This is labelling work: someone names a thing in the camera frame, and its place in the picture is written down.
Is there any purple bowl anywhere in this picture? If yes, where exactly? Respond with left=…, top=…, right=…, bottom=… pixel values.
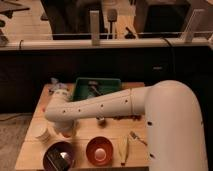
left=43, top=141, right=75, bottom=171

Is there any dark brush in tray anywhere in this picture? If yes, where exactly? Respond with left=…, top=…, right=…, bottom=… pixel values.
left=88, top=81, right=102, bottom=96

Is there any orange bowl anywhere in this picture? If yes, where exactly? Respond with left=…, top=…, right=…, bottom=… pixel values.
left=86, top=136, right=113, bottom=166

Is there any yellow-orange apple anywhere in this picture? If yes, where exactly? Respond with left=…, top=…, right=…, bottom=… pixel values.
left=62, top=132, right=72, bottom=138

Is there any bunch of dark grapes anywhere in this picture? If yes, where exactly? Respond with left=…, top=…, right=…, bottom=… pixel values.
left=113, top=115, right=141, bottom=121

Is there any black box in purple bowl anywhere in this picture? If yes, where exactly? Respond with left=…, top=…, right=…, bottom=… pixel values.
left=46, top=149, right=71, bottom=171

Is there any green plastic tray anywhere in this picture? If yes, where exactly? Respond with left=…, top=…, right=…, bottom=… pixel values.
left=72, top=77, right=122, bottom=101

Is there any white paper cup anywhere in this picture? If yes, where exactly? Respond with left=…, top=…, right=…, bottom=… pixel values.
left=33, top=123, right=51, bottom=143

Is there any metal fork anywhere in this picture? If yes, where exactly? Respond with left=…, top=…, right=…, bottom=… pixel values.
left=130, top=131, right=147, bottom=146

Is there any white horizontal rail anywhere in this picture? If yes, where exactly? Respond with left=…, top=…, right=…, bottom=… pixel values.
left=0, top=37, right=213, bottom=51

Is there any crumpled blue-grey cloth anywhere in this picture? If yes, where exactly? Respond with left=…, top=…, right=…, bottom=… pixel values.
left=49, top=77, right=68, bottom=95

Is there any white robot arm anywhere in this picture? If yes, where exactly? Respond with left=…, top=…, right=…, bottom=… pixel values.
left=45, top=80, right=209, bottom=171

